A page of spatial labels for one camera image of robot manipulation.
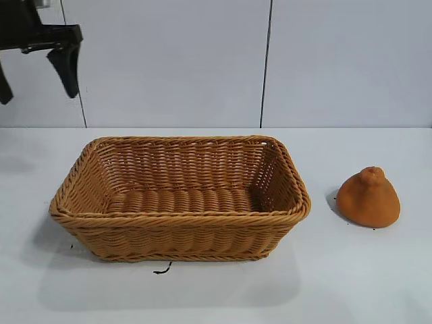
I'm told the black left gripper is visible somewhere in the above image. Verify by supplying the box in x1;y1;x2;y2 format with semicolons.
0;0;84;105

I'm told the small black curved scrap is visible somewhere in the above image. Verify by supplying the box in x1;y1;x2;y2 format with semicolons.
153;261;173;275

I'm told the bumpy orange fruit with knob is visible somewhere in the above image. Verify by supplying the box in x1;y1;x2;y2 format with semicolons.
335;166;402;229

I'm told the brown woven wicker basket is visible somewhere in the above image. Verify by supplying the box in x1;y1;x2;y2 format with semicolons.
49;134;312;263

